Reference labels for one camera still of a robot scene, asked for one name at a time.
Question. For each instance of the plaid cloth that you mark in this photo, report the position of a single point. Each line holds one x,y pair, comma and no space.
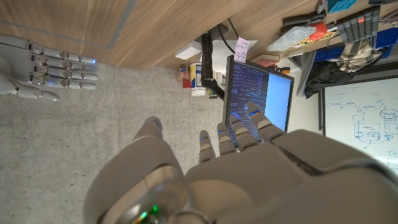
357,57

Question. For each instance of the white box at monitor base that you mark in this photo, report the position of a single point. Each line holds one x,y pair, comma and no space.
188,51

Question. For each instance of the black keyboard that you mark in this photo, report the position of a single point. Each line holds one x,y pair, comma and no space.
357,25

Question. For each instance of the whiteboard with blue drawings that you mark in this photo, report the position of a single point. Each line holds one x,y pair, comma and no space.
360,118

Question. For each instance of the blue storage bin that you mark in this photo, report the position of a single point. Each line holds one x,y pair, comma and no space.
326,53

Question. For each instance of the black jacket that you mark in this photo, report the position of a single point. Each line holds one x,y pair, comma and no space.
323,77

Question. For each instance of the black computer monitor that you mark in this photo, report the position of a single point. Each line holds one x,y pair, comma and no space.
276,96

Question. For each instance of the red cup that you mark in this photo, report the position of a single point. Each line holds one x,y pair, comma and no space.
186,84

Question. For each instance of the small red object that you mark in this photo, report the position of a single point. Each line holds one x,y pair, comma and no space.
318,30

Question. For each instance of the black handheld device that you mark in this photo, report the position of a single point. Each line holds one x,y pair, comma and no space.
298,21

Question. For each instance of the red book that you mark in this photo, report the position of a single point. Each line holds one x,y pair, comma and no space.
265,60

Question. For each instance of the white wipes canister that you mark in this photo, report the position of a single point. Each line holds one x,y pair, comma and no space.
197,79

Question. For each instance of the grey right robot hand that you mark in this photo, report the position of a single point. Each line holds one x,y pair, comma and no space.
31,68

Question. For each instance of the pink sticky note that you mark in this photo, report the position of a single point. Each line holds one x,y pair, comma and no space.
242,49

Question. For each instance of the yellow black patterned sheet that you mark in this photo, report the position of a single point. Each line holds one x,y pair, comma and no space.
311,41

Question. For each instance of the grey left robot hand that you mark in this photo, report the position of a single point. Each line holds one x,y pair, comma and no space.
264,186

